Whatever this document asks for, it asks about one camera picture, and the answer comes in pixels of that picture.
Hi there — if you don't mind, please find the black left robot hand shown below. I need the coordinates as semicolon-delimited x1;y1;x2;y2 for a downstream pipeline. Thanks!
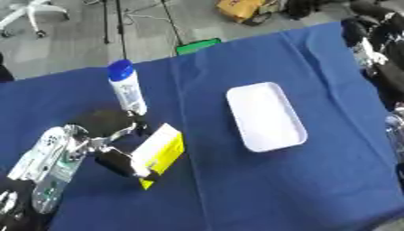
70;109;161;182

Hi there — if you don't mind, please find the yellow and white box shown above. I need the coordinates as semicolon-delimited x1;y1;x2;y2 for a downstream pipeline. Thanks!
127;122;187;191

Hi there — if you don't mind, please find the white rectangular tray box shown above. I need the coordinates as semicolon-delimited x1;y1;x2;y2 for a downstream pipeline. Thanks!
224;81;309;153

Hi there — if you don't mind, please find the white bottle with blue cap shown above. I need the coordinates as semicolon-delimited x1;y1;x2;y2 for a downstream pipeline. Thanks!
106;59;151;117

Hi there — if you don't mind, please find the green flat object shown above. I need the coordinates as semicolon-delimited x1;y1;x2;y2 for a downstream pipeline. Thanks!
175;37;223;56

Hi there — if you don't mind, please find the white office chair base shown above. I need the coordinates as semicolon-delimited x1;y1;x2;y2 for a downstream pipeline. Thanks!
0;0;71;39

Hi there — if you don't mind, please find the yellow bag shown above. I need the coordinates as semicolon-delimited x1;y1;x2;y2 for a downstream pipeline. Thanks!
215;0;271;23

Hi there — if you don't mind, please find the black bag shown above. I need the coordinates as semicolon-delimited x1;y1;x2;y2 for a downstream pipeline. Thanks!
282;0;330;20

